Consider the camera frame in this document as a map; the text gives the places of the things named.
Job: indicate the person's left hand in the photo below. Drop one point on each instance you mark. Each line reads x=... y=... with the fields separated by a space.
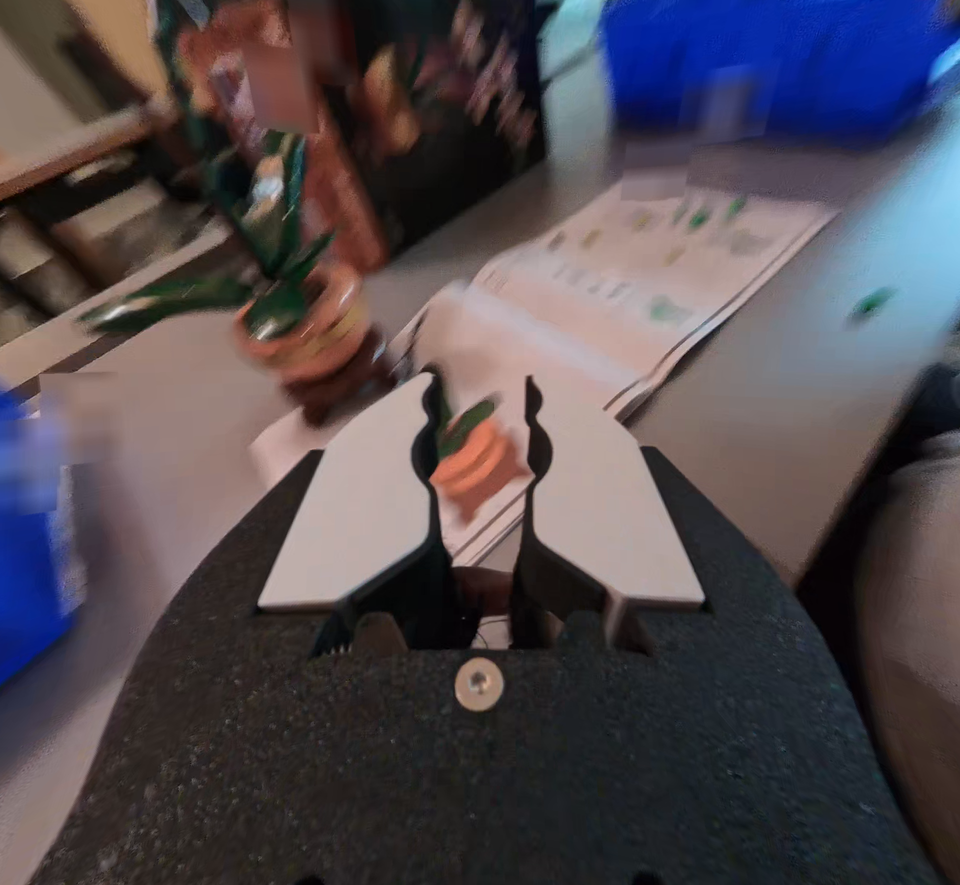
x=487 y=589

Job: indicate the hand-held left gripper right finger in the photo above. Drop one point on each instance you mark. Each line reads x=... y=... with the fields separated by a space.
x=607 y=517

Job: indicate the blue plastic bin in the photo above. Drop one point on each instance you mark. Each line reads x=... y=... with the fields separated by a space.
x=750 y=37

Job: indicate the green brick piece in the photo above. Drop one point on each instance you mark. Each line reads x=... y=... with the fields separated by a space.
x=874 y=304

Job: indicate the blue plastic container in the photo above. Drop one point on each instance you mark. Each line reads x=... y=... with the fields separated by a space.
x=30 y=585

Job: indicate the dark orchid brick set box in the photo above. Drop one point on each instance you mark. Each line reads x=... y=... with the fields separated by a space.
x=420 y=172

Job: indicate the white instruction booklet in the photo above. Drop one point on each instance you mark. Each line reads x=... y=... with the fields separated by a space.
x=600 y=345

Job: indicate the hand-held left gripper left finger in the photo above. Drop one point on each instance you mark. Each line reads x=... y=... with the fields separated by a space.
x=360 y=517

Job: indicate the brick orchid plant model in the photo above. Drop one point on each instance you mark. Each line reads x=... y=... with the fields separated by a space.
x=315 y=330

